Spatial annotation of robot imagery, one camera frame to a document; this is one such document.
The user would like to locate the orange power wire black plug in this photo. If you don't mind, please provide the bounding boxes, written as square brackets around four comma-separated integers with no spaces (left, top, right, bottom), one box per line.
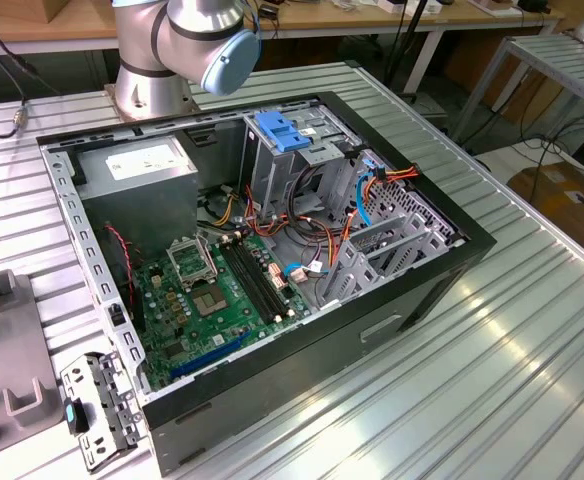
[329,164,421,269]

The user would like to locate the grey metal disk bay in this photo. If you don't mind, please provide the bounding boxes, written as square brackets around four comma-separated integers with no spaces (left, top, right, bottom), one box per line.
[315,212,456,310]

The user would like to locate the black latch teal tab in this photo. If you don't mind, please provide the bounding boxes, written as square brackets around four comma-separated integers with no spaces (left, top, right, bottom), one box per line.
[63,397,93,436]

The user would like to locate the cardboard box with label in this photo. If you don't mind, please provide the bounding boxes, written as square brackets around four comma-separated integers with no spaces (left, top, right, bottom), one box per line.
[506,159,584,251]

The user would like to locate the grey optical drive cage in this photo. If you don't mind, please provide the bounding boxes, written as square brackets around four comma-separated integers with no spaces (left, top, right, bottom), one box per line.
[239,107,363,226]

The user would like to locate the grey metal slot bracket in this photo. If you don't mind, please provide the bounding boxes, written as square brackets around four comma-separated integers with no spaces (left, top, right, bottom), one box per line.
[59,349,146,474]

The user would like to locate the red black fan wire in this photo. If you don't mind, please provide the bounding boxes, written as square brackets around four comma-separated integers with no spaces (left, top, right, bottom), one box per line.
[103,223,138,307]

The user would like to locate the blue expansion slot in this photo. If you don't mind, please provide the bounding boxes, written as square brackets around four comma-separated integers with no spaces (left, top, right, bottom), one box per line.
[169,329,253,381]

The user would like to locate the grey parts rack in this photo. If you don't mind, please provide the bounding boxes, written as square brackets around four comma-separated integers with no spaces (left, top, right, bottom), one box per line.
[0,268,68,464]

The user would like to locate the white motherboard connector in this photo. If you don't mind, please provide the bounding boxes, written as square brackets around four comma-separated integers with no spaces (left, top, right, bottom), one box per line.
[267,262,289,295]

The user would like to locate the large brown cardboard box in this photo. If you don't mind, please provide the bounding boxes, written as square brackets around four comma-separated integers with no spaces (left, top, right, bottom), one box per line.
[446,49,573,126]

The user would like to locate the orange red wire bundle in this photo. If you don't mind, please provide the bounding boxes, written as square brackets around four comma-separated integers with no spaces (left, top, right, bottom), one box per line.
[244,184,358,261]

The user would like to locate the green motherboard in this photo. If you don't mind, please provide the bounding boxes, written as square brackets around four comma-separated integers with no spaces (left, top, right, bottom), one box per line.
[131,227,318,394]

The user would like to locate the small white box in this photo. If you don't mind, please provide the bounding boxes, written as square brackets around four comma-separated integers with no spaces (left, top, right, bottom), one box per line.
[376,0,443,15]

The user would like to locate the short blue wire white plug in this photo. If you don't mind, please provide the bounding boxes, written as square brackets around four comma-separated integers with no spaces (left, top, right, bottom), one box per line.
[281,262,331,286]

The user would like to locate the black RAM slot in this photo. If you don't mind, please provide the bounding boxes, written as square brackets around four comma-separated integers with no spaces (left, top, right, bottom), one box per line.
[231,234,296,317]
[220,238,279,324]

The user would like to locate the grey power supply unit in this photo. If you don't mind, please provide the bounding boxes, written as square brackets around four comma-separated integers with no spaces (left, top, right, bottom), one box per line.
[74,134,201,256]

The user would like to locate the blue plastic drive latch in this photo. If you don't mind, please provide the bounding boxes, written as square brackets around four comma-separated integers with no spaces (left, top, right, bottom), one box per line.
[253,110,313,155]

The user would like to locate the wooden desk white legs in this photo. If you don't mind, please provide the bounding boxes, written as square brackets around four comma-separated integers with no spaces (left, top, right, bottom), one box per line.
[0,0,566,96]

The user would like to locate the yellow black power wire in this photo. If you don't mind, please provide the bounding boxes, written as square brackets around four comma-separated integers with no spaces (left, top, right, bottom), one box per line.
[210,193,241,226]

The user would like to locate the long blue data wire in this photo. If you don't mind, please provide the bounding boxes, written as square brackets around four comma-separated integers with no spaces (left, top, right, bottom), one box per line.
[355,157,388,229]

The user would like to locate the black case fan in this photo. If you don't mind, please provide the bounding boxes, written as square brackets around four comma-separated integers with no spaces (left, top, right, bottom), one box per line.
[94,223,146,334]

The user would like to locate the metal socket cover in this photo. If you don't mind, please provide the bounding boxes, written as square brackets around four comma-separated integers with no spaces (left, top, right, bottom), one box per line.
[165,234,221,291]

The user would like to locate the black cable metal connector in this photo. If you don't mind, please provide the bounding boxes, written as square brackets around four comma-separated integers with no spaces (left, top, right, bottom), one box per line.
[0,29,31,140]

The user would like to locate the black open PC case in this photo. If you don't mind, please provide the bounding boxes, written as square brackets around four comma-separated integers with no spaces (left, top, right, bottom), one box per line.
[35,89,498,479]

